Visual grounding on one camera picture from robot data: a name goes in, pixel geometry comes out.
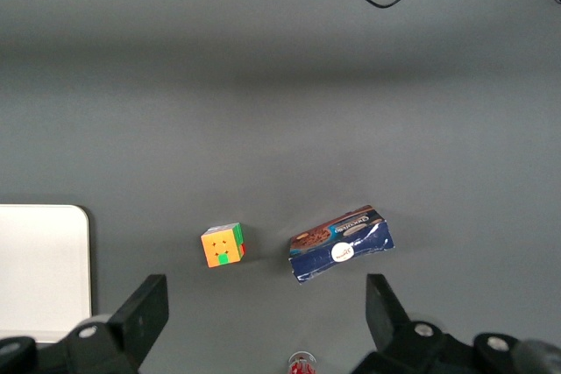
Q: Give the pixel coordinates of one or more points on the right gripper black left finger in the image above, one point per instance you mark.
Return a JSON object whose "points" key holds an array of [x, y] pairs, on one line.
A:
{"points": [[140, 317]]}

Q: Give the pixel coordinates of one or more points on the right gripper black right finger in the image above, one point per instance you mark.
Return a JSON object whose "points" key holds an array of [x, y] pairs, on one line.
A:
{"points": [[385, 312]]}

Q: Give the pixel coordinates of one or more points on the blue chocolate cookie box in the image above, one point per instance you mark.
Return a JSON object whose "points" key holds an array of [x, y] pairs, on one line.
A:
{"points": [[337, 256]]}

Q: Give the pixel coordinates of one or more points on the cream plastic tray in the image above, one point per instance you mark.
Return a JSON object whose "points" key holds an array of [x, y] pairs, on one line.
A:
{"points": [[39, 269]]}

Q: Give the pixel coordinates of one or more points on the red soda bottle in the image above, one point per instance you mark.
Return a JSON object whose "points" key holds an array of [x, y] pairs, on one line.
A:
{"points": [[301, 365]]}

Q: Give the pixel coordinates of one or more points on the orange-faced puzzle cube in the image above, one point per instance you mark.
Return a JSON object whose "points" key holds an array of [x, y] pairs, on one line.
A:
{"points": [[221, 248]]}

